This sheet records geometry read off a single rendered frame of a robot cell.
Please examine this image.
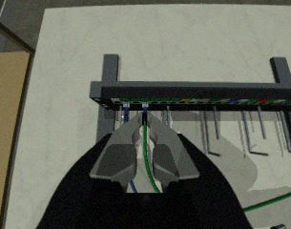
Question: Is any blue patch cord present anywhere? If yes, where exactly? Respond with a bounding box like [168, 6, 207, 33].
[124, 115, 137, 193]

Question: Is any dark grey port rack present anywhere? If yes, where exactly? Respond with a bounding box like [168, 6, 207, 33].
[89, 54, 291, 156]

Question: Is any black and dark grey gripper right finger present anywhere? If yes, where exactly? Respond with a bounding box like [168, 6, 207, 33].
[145, 112, 253, 229]

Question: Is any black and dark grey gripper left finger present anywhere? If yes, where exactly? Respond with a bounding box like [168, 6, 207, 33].
[35, 112, 145, 229]

